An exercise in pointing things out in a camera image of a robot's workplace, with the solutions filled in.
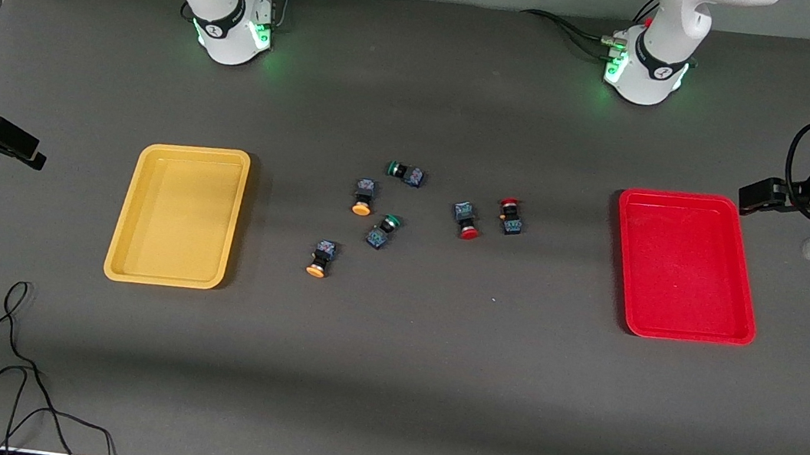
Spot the yellow plastic tray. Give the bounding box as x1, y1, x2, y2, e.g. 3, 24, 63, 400
102, 135, 252, 295

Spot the yellow mushroom push button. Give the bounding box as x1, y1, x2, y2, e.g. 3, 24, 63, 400
351, 177, 378, 218
305, 238, 339, 281

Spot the red plastic tray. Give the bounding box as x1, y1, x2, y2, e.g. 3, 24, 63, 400
602, 183, 773, 351

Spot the black left base cable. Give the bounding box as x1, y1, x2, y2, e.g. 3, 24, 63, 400
516, 7, 632, 62

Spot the green mushroom push button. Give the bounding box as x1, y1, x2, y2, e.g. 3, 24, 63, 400
364, 212, 404, 253
385, 160, 426, 190

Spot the thin black loose cable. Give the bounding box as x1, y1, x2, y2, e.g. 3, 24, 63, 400
0, 279, 135, 455

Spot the red mushroom push button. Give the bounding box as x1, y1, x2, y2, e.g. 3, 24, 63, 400
449, 199, 485, 242
496, 196, 527, 237

